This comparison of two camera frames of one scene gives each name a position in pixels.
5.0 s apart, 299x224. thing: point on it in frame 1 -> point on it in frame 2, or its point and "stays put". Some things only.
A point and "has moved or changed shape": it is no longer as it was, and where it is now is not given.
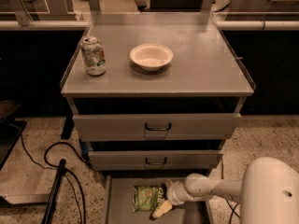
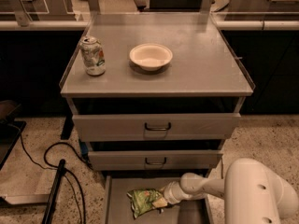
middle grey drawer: [153, 160] stays put
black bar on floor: [50, 204] stays put
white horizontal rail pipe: [229, 24] stays put
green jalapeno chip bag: [147, 197] has moved or changed shape
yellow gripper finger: [164, 207] -> [160, 203]
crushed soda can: [93, 55] stays put
